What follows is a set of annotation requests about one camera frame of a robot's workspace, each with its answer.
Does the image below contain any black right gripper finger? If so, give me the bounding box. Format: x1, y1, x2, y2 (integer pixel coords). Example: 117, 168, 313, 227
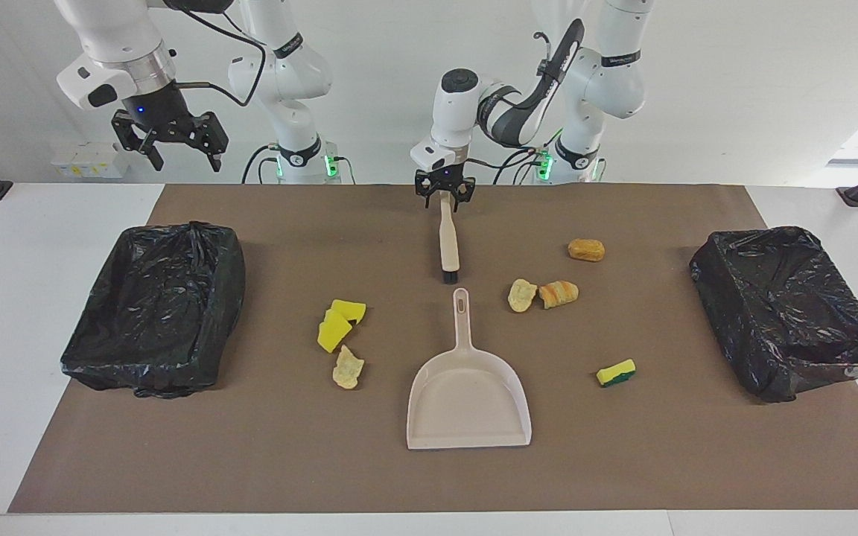
111, 112, 165, 173
192, 112, 229, 173

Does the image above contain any beige hand brush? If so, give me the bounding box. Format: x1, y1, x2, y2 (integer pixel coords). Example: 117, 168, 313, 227
438, 192, 462, 286

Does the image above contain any cream toy pastry piece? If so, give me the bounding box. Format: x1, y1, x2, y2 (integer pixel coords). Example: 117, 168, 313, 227
507, 278, 538, 313

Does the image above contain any brown toy bread roll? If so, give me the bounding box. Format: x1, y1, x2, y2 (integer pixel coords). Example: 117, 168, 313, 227
568, 238, 606, 263

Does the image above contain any orange striped toy croissant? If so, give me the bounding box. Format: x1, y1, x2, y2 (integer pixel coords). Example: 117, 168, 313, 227
538, 280, 579, 310

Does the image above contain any pale beige chunk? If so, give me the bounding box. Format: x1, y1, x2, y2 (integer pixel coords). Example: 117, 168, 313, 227
332, 345, 365, 390

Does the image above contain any beige plastic dustpan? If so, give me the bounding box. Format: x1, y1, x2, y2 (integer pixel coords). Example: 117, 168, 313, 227
406, 287, 533, 450

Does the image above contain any yellow green sponge piece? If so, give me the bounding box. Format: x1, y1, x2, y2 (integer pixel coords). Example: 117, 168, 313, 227
596, 358, 637, 388

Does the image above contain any black bag-lined bin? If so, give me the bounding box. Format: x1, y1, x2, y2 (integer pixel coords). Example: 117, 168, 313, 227
688, 226, 858, 404
60, 220, 247, 399

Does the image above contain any brown table mat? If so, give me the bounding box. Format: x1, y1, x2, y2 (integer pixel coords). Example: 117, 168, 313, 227
8, 184, 858, 514

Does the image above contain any black base cable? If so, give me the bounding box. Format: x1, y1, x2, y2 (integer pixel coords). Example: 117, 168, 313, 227
241, 144, 281, 185

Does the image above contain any white wall socket box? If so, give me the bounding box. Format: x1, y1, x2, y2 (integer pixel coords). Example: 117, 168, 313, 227
51, 141, 130, 179

